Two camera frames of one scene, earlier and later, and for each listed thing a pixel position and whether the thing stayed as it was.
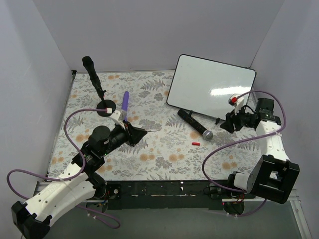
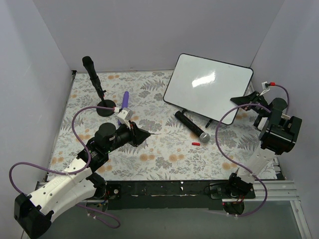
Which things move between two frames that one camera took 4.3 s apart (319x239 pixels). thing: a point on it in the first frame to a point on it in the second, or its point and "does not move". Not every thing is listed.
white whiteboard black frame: (205, 85) does not move
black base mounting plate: (168, 195) does not move
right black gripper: (234, 122) to (255, 98)
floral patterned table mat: (180, 145) does not move
